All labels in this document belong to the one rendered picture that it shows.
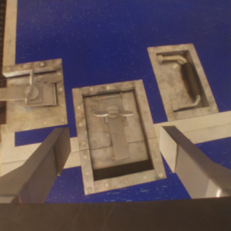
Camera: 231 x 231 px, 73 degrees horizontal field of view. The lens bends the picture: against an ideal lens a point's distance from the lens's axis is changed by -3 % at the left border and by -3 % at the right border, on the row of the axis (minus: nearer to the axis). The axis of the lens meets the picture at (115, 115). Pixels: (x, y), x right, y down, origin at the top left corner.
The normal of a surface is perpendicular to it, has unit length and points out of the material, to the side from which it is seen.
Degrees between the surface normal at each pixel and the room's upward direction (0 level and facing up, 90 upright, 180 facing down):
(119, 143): 90
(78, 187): 90
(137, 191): 90
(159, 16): 90
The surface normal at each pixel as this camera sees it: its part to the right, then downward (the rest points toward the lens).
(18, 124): 0.07, -0.29
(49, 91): 0.30, -0.32
